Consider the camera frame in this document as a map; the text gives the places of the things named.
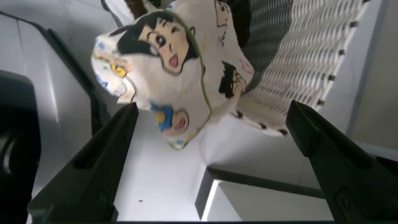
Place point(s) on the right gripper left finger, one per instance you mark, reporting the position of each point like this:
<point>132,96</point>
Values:
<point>90,186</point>

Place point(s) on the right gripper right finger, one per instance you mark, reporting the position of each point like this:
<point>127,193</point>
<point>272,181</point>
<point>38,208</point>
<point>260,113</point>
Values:
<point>357,193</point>

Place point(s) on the white laundry basket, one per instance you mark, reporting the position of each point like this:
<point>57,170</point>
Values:
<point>295,62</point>

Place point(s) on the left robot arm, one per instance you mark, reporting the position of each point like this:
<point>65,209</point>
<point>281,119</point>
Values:
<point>62,102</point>

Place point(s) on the cream printed shirt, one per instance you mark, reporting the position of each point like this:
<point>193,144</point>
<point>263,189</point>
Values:
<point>186,90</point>

